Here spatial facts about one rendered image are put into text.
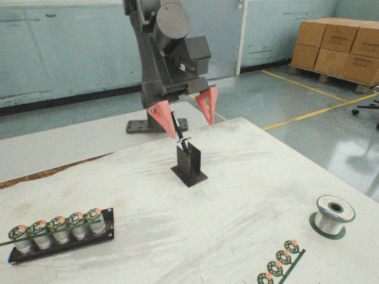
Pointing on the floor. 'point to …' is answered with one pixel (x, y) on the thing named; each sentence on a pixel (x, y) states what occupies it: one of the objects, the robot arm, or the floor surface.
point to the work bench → (194, 215)
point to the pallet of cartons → (339, 51)
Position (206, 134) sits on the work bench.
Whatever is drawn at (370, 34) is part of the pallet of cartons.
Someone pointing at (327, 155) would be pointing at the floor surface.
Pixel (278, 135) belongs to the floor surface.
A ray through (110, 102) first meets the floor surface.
